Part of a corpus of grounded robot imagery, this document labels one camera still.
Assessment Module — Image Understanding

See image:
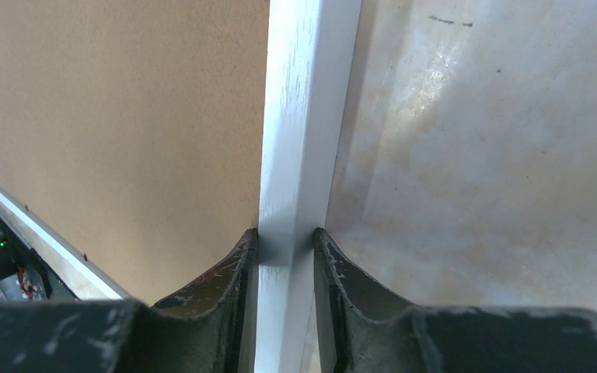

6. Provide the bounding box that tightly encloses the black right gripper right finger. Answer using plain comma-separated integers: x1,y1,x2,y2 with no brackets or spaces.
312,228,597,372

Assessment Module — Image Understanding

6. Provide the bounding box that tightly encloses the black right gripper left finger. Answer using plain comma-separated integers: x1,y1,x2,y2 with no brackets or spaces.
0,228,258,372

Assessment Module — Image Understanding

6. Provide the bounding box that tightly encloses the white picture frame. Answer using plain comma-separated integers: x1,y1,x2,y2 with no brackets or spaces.
0,1,361,372

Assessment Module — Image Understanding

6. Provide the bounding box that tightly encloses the brown frame backing board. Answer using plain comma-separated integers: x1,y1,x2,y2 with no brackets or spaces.
0,1,270,303

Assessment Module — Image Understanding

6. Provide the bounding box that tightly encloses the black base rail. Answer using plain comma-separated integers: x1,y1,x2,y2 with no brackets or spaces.
0,217,79,300

